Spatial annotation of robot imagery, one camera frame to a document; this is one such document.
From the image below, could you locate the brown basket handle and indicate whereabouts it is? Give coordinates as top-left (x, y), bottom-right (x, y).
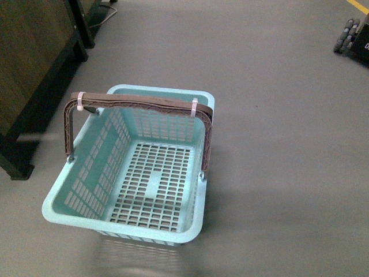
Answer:
top-left (63, 92), bottom-right (213, 173)

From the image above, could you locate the white zip tie left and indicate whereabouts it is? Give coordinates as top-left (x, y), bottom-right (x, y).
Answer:
top-left (77, 92), bottom-right (85, 111)

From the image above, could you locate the white zip tie right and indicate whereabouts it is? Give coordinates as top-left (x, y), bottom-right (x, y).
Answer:
top-left (190, 98), bottom-right (198, 118)

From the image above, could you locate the light blue plastic basket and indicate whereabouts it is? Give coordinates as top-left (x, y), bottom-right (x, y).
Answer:
top-left (42, 85), bottom-right (215, 245)

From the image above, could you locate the dark wooden display stand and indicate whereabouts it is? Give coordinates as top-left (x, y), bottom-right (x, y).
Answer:
top-left (1, 1), bottom-right (113, 180)

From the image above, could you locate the beige floor cable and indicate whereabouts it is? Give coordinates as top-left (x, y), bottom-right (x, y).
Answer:
top-left (88, 3), bottom-right (118, 29)

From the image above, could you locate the white zip tie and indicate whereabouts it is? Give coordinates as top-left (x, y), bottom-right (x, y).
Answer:
top-left (77, 92), bottom-right (85, 111)
top-left (190, 98), bottom-right (198, 118)

